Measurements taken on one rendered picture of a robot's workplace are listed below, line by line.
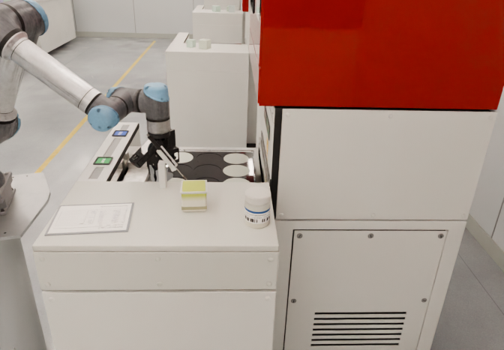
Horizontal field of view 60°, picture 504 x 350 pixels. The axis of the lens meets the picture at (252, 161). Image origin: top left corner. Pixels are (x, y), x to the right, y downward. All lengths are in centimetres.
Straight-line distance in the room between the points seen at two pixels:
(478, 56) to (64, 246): 126
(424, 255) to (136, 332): 102
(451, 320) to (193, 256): 168
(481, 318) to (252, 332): 156
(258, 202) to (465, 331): 160
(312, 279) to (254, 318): 44
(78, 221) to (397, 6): 106
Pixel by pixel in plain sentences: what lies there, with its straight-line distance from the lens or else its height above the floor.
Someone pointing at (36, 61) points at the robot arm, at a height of 135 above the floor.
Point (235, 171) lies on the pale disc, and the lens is 164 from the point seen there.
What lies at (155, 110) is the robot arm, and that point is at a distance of 138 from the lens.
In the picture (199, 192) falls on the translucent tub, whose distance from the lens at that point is 123.
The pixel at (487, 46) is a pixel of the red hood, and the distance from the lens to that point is 148.
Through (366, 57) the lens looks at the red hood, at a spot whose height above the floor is 138.
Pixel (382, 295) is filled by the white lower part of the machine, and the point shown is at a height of 48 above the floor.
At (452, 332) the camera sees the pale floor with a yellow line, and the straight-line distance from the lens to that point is 249.
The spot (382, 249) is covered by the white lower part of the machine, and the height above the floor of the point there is 70.
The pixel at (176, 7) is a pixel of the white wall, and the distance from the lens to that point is 949.
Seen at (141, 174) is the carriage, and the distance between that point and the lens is 169.
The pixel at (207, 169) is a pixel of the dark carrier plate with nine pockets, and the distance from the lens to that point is 166.
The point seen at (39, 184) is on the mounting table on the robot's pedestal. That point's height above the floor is 82.
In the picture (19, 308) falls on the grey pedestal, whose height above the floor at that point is 40.
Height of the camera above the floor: 164
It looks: 25 degrees down
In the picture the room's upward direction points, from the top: 2 degrees clockwise
